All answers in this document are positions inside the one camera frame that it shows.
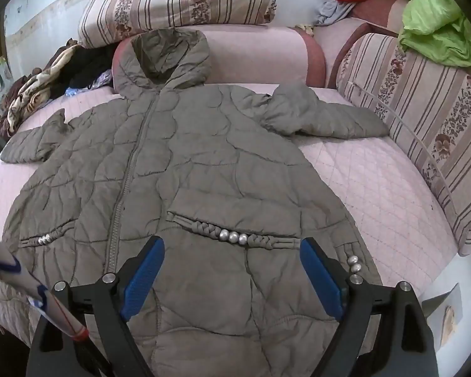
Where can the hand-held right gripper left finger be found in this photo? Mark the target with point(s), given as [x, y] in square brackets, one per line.
[145, 279]

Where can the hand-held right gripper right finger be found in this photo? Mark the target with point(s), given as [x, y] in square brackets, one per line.
[322, 279]

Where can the olive quilted hooded jacket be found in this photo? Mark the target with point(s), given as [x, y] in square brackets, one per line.
[204, 172]

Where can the pink quilted mattress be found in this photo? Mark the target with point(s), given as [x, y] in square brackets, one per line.
[376, 204]

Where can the white rod with blue marks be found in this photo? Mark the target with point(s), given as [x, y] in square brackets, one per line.
[23, 279]

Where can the striped floral sofa cushion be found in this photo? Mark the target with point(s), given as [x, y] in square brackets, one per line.
[180, 0]
[435, 118]

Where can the blue plastic wrapper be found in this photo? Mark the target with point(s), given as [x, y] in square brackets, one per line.
[102, 80]

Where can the black cloth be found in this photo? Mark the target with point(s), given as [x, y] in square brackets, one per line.
[90, 66]

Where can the brown floral blanket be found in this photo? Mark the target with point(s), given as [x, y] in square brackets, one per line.
[27, 90]

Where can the pink mauve sofa backrest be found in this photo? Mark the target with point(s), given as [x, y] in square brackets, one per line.
[337, 47]

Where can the pink bolster cushion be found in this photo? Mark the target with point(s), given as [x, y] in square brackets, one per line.
[259, 55]

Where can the grey-blue cloth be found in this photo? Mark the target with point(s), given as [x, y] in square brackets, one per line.
[331, 11]

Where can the green cloth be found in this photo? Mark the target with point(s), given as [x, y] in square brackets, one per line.
[431, 23]

